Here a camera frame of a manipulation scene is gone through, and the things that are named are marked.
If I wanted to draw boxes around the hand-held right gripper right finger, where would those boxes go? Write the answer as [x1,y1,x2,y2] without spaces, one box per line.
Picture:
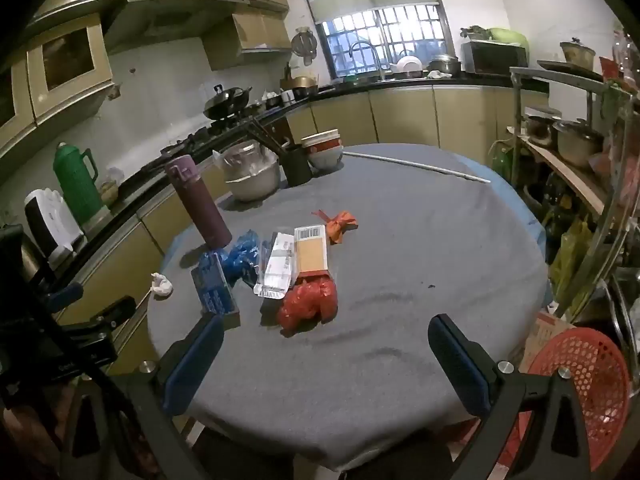
[427,313,593,480]

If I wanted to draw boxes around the small dark lidded pot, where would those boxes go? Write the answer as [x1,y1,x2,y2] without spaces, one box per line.
[524,115,560,147]

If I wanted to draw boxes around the range hood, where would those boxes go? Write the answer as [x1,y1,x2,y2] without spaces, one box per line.
[100,0,251,54]

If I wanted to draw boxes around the purple thermos bottle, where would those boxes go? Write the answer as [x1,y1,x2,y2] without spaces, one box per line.
[166,155,233,249]

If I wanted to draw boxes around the green plastic basin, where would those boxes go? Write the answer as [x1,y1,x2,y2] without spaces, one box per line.
[487,28,530,47]

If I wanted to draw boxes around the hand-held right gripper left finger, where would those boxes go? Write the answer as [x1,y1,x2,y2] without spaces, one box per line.
[65,312,226,480]

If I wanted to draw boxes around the blue plastic bag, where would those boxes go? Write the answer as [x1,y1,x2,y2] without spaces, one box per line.
[226,230,267,288]

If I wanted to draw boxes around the red plastic basket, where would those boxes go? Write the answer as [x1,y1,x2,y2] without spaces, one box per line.
[517,327,632,472]

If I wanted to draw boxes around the metal basin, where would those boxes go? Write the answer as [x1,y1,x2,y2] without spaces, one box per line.
[222,160,282,204]

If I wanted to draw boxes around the black chopstick cup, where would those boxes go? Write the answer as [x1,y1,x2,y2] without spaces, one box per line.
[280,145,314,187]

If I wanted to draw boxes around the metal storage rack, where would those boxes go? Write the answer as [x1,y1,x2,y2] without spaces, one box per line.
[507,30,640,361]

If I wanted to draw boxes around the yellow plastic bag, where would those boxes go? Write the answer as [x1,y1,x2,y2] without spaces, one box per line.
[549,217,594,312]

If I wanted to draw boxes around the glass-door corner cabinets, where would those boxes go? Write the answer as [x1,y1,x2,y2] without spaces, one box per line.
[0,12,119,162]

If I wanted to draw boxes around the orange candy wrapper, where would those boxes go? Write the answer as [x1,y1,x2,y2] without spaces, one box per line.
[312,210,360,245]

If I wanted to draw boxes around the small beige wall cabinet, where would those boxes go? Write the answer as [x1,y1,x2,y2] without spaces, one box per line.
[202,10,293,72]

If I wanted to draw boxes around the grey tablecloth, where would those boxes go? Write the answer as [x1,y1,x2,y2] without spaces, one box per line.
[147,142,550,471]

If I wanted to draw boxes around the lidded pot with knob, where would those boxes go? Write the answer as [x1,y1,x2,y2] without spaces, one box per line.
[560,37,597,66]

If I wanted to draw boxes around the blue box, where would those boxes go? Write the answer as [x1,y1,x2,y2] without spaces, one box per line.
[191,252,241,320]

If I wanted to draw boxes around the white tissue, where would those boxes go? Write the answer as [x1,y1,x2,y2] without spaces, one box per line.
[151,272,174,300]

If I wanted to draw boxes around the black wok with lid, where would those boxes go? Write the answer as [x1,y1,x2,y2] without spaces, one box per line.
[203,85,253,120]

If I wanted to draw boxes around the white electric heater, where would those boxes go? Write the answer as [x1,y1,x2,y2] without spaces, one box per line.
[24,188,86,267]

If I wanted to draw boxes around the steel pot with lid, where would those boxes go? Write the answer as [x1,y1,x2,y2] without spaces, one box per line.
[427,55,462,77]

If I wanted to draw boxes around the blue table cover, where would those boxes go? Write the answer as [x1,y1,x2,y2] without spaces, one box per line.
[450,152,553,306]

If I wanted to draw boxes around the cardboard box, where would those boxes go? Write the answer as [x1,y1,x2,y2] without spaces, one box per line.
[520,310,577,372]

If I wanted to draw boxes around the orange and white carton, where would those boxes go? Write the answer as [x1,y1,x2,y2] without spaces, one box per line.
[294,225,331,279]

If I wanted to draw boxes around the gas stove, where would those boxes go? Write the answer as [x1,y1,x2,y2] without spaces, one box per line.
[160,107,273,157]

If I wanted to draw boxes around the barred window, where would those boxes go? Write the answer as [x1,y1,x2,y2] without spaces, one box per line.
[315,5,454,84]

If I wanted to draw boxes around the sink faucet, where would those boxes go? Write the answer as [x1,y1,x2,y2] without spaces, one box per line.
[350,40,386,82]

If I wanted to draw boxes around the green plastic bottle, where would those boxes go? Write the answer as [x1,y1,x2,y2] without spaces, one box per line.
[492,144,514,182]

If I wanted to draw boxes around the white dishes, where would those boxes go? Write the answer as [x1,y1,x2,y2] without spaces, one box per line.
[391,56,424,75]

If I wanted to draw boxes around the pink plastic bag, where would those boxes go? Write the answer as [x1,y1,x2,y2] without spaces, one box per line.
[590,137,633,193]

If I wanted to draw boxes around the large steel lidded pot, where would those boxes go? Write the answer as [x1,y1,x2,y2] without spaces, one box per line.
[555,120,604,169]

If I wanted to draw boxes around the hanging metal strainer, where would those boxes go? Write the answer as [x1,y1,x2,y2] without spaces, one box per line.
[292,27,319,59]

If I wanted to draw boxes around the white thin rod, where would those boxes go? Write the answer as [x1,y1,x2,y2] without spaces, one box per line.
[342,151,492,183]

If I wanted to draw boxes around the white packet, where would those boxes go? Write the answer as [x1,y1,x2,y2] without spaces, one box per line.
[253,232,297,299]

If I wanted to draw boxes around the green thermos flask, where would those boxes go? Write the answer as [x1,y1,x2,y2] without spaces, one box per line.
[53,142,104,227]

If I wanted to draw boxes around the white red-rimmed bowl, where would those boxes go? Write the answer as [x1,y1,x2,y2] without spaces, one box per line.
[301,130,342,150]
[306,145,345,171]

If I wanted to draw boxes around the red plastic bag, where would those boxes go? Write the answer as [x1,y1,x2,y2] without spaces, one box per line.
[277,277,337,338]

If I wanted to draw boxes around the microwave oven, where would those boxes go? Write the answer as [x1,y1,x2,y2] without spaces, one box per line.
[461,40,529,75]

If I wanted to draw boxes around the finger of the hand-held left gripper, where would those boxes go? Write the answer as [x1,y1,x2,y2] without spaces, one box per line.
[45,281,85,313]
[65,296,137,341]

